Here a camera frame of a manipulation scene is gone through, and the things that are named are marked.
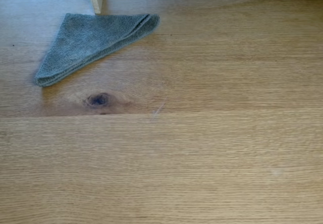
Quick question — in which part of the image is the grey terry cloth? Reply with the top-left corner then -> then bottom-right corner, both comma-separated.
34,13 -> 160,88

